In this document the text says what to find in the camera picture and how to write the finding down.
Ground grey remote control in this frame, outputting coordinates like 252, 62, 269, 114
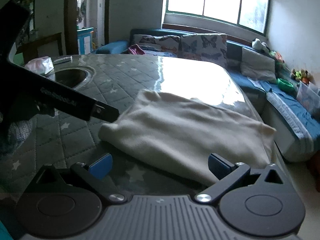
53, 56, 73, 64

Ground white plush toy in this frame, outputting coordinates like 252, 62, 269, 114
252, 38, 269, 52

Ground person's left hand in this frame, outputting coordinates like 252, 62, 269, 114
6, 119, 34, 153

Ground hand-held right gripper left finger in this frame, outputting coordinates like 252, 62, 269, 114
32, 152, 127, 204

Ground cream white sweater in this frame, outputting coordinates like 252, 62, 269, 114
98, 90, 277, 187

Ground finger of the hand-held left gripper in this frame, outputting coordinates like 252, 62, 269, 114
93, 101, 120, 123

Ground grey pillow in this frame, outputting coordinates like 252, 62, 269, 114
240, 47, 277, 82

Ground blue sofa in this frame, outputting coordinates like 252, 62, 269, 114
96, 27, 320, 163

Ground small colourful toys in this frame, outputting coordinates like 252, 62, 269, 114
291, 69, 312, 83

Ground pink cloth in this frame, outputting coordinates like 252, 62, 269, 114
128, 44, 146, 55

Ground green bowl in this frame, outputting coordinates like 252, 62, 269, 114
277, 78, 295, 92

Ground dark wooden sideboard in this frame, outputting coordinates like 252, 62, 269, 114
16, 32, 63, 59

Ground round black induction cooktop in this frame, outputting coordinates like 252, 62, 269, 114
51, 66, 95, 89

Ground orange and green toy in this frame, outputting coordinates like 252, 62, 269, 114
270, 51, 285, 63

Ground green framed window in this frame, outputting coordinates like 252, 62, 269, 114
164, 0, 272, 35

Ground clear plastic container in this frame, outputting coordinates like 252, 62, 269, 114
296, 81, 320, 115

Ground blue and white cabinet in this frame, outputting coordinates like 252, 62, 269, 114
77, 27, 95, 54

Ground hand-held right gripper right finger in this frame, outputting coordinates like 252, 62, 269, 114
195, 153, 296, 204

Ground white tissue packet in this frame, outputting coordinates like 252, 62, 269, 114
24, 57, 54, 75

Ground butterfly print pillow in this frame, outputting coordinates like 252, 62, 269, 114
132, 34, 181, 55
178, 33, 227, 67

